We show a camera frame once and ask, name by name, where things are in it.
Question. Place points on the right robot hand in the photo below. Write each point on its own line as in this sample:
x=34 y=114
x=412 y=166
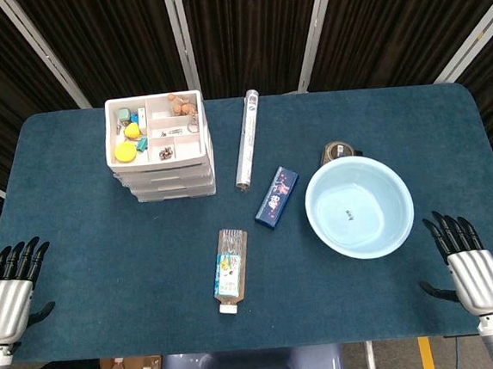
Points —
x=477 y=278

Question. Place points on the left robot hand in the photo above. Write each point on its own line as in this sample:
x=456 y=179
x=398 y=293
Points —
x=4 y=300

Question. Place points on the white drawer organizer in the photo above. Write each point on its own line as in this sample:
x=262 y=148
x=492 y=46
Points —
x=160 y=187

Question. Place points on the blue felt table cloth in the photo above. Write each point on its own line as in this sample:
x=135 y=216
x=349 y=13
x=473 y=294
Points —
x=128 y=268

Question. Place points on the white table leg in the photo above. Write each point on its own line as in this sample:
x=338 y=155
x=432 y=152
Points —
x=371 y=361

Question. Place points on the light blue plastic basin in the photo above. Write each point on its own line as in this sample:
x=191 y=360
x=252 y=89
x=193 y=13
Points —
x=358 y=209

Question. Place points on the large yellow round item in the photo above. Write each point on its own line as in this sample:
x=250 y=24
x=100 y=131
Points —
x=125 y=152

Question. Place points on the small metal key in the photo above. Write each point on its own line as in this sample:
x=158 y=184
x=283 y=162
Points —
x=118 y=127

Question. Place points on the teal binder clip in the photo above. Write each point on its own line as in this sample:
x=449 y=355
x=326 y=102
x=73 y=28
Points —
x=141 y=144

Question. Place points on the small yellow round item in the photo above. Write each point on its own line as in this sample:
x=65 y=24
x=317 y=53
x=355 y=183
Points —
x=132 y=130

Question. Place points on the dark blue printed box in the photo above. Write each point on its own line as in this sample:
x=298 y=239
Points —
x=277 y=199

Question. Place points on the small metal screws pile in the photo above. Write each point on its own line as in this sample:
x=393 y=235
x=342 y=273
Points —
x=165 y=153

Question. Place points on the small green box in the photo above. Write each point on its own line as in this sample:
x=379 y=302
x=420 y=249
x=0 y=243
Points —
x=124 y=115

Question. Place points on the brown drink bottle white cap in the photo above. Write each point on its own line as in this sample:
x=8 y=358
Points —
x=230 y=268

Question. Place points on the metal paper clips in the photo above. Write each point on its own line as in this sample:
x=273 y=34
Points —
x=172 y=132

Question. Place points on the clear plastic wrap roll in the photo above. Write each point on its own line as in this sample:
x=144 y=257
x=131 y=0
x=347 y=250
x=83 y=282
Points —
x=247 y=141

